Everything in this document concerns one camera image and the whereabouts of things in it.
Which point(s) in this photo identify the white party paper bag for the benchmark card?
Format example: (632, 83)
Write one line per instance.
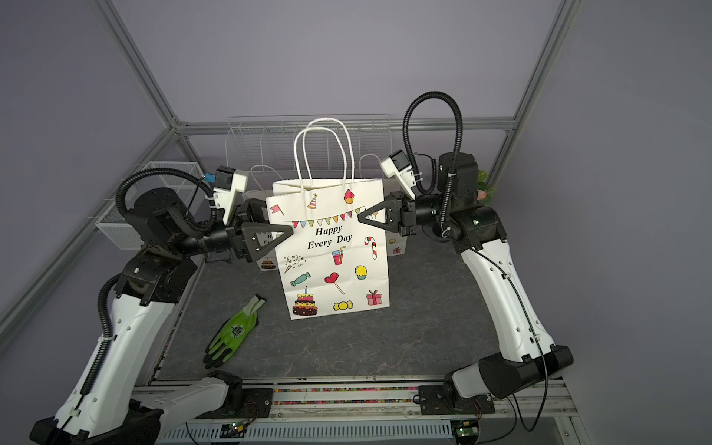
(331, 264)

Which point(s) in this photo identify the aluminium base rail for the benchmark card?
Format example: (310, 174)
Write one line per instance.
(407, 409)

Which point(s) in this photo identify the green work glove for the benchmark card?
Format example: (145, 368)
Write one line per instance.
(232, 334)

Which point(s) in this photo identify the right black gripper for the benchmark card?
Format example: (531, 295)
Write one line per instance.
(401, 215)

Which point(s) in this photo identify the left rear white paper bag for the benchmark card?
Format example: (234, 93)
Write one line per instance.
(259, 189)

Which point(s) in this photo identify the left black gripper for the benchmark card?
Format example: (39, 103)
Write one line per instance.
(247, 247)

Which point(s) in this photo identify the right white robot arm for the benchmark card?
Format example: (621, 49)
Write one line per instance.
(527, 353)

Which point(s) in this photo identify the white wire wall shelf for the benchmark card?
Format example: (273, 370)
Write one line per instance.
(267, 141)

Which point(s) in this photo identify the artificial plant in black vase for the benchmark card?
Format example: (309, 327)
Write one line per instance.
(485, 191)

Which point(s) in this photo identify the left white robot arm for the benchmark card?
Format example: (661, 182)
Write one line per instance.
(133, 307)

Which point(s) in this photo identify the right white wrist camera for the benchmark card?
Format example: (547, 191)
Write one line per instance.
(399, 166)

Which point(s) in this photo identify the right rear white paper bag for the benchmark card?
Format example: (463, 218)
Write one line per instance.
(396, 243)

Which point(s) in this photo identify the white wire basket on left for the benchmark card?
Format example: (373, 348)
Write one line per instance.
(146, 200)

